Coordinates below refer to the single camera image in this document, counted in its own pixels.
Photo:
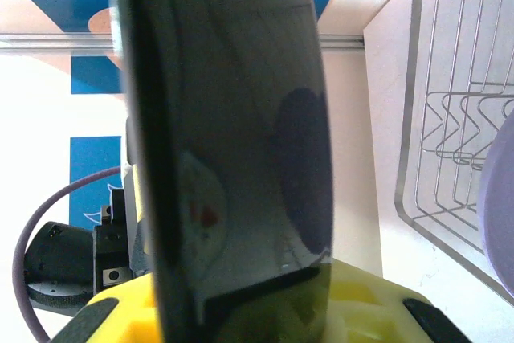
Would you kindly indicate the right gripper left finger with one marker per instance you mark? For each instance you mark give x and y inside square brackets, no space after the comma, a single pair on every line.
[132,319]

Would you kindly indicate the aluminium frame post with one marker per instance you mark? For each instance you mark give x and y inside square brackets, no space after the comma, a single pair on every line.
[60,42]

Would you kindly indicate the purple plate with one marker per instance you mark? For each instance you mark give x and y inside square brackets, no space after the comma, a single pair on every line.
[502,206]

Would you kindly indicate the black brown rimmed plate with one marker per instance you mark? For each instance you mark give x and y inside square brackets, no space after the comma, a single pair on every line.
[225,118]

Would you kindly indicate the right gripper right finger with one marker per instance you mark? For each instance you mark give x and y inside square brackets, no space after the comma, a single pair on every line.
[373,311]

